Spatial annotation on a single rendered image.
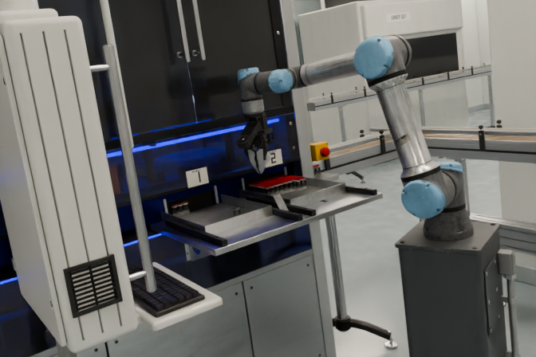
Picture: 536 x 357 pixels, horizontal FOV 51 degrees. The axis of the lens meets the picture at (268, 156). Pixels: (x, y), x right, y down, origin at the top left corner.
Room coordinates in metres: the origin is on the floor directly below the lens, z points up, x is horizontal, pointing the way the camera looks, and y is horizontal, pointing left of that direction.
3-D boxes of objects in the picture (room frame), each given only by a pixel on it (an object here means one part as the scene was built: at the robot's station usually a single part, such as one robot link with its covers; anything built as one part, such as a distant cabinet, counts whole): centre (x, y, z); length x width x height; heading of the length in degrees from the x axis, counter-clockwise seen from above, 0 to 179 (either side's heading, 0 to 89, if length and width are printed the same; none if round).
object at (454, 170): (1.68, -0.52, 0.96); 0.13 x 0.12 x 0.14; 143
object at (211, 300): (1.51, 0.41, 0.79); 0.45 x 0.28 x 0.03; 33
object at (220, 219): (1.92, 0.21, 0.90); 0.34 x 0.26 x 0.04; 34
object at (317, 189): (2.11, -0.07, 0.90); 0.34 x 0.26 x 0.04; 34
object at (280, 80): (1.89, -0.06, 1.33); 0.11 x 0.11 x 0.08; 53
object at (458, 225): (1.69, -0.53, 0.84); 0.15 x 0.15 x 0.10
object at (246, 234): (1.96, 0.03, 0.87); 0.70 x 0.48 x 0.02; 124
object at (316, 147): (2.35, -0.21, 1.00); 0.08 x 0.07 x 0.07; 34
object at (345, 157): (2.63, -0.37, 0.92); 0.69 x 0.16 x 0.16; 124
